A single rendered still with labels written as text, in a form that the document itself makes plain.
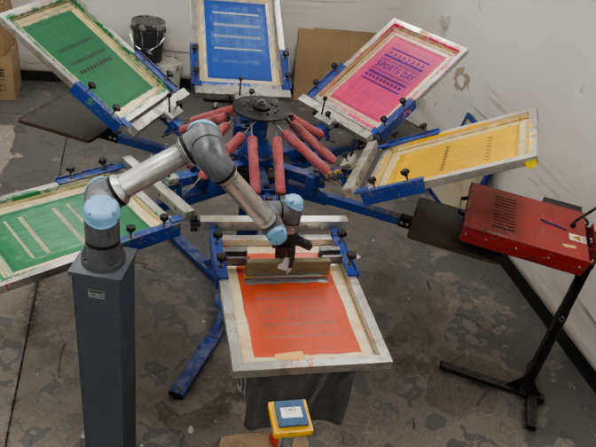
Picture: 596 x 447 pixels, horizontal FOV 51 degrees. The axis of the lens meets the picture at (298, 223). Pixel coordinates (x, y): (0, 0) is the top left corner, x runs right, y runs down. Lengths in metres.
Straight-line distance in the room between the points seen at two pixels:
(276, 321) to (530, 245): 1.25
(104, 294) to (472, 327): 2.59
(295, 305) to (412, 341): 1.55
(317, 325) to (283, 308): 0.15
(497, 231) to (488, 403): 1.15
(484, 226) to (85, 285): 1.78
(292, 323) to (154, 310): 1.55
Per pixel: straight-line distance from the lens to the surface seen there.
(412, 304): 4.20
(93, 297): 2.31
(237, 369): 2.20
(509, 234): 3.04
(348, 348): 2.40
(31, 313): 3.92
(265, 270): 2.58
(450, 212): 3.37
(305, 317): 2.48
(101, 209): 2.14
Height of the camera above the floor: 2.62
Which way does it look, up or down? 34 degrees down
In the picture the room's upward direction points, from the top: 10 degrees clockwise
